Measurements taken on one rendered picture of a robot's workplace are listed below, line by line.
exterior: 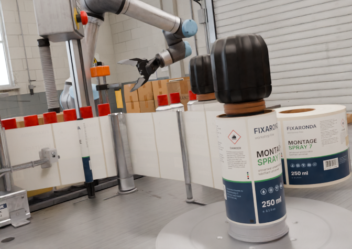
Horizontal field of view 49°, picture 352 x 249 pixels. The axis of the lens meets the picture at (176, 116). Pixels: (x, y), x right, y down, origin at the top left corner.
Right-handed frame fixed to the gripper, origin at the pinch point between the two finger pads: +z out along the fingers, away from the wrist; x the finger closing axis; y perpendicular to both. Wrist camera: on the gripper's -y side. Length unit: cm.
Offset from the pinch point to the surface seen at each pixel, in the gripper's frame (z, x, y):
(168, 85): -16.8, -9.7, -9.7
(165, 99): -4, 2, -63
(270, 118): -5, 15, -132
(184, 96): -19.7, -14.6, -19.3
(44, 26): 19, 35, -68
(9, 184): 38, 10, -97
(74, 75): 18, 18, -54
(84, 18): 9, 33, -67
